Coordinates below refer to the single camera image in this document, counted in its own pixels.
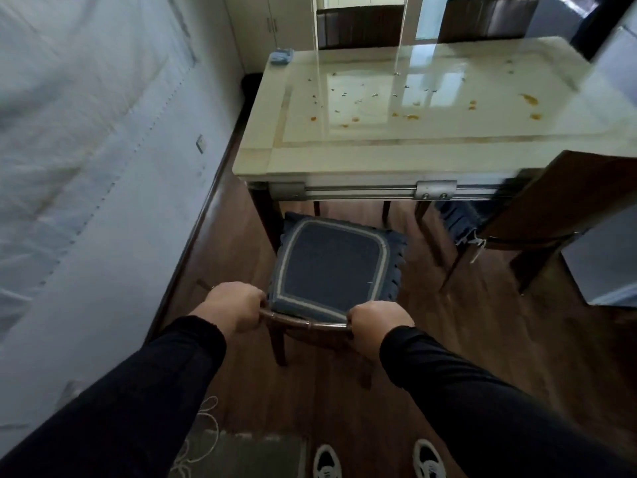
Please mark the blue seat cushion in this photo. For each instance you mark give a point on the blue seat cushion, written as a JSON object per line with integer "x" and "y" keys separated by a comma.
{"x": 331, "y": 266}
{"x": 460, "y": 218}

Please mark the person's shoe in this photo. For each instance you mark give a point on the person's shoe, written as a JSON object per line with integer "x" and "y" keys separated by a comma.
{"x": 429, "y": 460}
{"x": 327, "y": 462}

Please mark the person's left shoe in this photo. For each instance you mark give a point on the person's left shoe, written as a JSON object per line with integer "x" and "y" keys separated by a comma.
{"x": 327, "y": 462}

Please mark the brown wooden chair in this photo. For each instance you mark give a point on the brown wooden chair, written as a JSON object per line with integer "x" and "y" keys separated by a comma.
{"x": 308, "y": 324}
{"x": 361, "y": 27}
{"x": 487, "y": 18}
{"x": 557, "y": 199}

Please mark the person's left hand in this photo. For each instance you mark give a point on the person's left hand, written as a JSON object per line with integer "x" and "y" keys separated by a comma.
{"x": 229, "y": 307}

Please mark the person's left forearm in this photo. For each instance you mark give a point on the person's left forearm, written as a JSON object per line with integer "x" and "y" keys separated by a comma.
{"x": 124, "y": 408}

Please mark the person's right forearm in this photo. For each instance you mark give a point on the person's right forearm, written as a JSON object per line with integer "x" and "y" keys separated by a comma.
{"x": 487, "y": 413}

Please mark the person's right shoe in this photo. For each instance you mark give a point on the person's right shoe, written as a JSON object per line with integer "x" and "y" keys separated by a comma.
{"x": 429, "y": 460}

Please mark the person's right fingers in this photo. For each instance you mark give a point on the person's right fingers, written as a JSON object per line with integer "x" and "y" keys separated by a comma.
{"x": 352, "y": 321}

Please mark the grey floor mat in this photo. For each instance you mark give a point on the grey floor mat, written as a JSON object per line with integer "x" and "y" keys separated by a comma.
{"x": 244, "y": 455}

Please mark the white cabinet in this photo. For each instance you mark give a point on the white cabinet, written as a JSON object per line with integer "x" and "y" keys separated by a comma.
{"x": 268, "y": 29}

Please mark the person's right hand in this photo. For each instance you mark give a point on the person's right hand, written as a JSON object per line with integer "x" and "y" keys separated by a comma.
{"x": 376, "y": 327}

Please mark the cream glass-top dining table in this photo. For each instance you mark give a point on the cream glass-top dining table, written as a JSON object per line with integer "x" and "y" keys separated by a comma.
{"x": 398, "y": 161}

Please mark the blue folded cloth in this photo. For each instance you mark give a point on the blue folded cloth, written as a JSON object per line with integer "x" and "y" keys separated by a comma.
{"x": 281, "y": 56}

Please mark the person's left fingers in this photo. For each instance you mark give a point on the person's left fingers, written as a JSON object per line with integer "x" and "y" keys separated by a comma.
{"x": 258, "y": 302}

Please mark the white wall socket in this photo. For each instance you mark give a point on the white wall socket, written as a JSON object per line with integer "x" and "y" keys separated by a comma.
{"x": 200, "y": 143}

